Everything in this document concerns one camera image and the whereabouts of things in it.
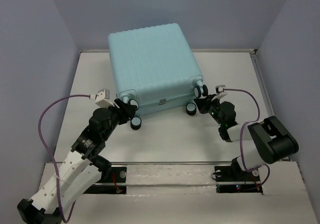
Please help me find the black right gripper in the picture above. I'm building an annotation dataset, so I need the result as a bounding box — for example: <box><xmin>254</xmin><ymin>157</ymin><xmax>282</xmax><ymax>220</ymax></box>
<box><xmin>193</xmin><ymin>94</ymin><xmax>224</xmax><ymax>126</ymax></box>

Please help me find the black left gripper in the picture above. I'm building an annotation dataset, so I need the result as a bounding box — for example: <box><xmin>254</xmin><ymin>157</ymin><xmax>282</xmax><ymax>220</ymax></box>
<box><xmin>102</xmin><ymin>98</ymin><xmax>138</xmax><ymax>140</ymax></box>

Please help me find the light blue hard suitcase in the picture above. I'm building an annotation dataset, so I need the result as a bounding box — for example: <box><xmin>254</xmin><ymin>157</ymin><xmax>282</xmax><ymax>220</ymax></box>
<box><xmin>108</xmin><ymin>23</ymin><xmax>208</xmax><ymax>130</ymax></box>

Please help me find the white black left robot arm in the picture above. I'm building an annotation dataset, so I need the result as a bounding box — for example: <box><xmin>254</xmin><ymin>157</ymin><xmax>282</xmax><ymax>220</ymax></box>
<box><xmin>17</xmin><ymin>99</ymin><xmax>139</xmax><ymax>223</ymax></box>

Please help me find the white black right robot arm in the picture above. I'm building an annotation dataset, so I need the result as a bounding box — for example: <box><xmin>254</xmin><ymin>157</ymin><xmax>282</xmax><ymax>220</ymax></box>
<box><xmin>194</xmin><ymin>95</ymin><xmax>299</xmax><ymax>180</ymax></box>

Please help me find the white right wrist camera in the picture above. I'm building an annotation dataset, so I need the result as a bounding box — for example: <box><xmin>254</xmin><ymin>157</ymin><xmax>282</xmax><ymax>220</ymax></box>
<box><xmin>211</xmin><ymin>85</ymin><xmax>228</xmax><ymax>102</ymax></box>

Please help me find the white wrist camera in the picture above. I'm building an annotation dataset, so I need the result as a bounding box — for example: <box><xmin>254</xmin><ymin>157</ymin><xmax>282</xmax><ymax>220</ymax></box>
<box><xmin>211</xmin><ymin>85</ymin><xmax>228</xmax><ymax>102</ymax></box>
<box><xmin>89</xmin><ymin>89</ymin><xmax>114</xmax><ymax>108</ymax></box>

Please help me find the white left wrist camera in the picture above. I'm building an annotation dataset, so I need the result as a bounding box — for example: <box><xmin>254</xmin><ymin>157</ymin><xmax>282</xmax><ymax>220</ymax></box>
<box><xmin>89</xmin><ymin>89</ymin><xmax>114</xmax><ymax>108</ymax></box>

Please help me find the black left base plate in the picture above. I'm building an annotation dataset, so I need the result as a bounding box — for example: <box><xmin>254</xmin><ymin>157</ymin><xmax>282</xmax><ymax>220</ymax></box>
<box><xmin>84</xmin><ymin>166</ymin><xmax>127</xmax><ymax>194</ymax></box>

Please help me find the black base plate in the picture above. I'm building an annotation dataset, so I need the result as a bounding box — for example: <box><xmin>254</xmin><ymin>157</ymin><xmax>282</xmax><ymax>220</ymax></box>
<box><xmin>84</xmin><ymin>166</ymin><xmax>127</xmax><ymax>194</ymax></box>
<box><xmin>211</xmin><ymin>165</ymin><xmax>263</xmax><ymax>193</ymax></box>

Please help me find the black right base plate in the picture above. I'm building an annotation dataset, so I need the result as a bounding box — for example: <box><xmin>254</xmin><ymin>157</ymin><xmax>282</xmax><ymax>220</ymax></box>
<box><xmin>211</xmin><ymin>165</ymin><xmax>263</xmax><ymax>193</ymax></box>

